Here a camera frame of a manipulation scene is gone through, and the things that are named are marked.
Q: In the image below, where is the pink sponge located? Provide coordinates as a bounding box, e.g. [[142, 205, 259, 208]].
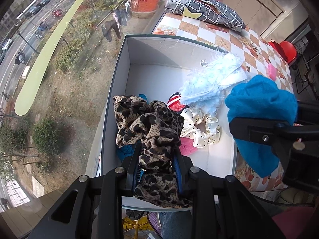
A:
[[179, 138, 198, 157], [267, 63, 277, 81]]

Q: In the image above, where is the blue mesh cloth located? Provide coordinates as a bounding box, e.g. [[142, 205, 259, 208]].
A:
[[113, 94, 148, 161]]

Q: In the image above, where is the leopard print scarf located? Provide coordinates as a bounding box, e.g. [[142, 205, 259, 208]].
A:
[[113, 96, 192, 208]]

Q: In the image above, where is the white polka dot scrunchie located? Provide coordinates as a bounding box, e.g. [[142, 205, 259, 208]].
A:
[[181, 107, 221, 148]]

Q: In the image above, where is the white feather fluffy item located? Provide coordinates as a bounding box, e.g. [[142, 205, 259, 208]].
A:
[[179, 52, 248, 117]]

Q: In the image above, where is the checkered tablecloth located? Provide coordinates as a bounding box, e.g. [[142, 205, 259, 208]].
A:
[[154, 14, 296, 192]]

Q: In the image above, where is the red plastic stool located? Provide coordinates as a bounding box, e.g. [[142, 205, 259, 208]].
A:
[[268, 40, 297, 65]]

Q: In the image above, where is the grey plaid pillow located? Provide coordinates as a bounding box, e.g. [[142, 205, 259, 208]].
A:
[[165, 0, 246, 32]]

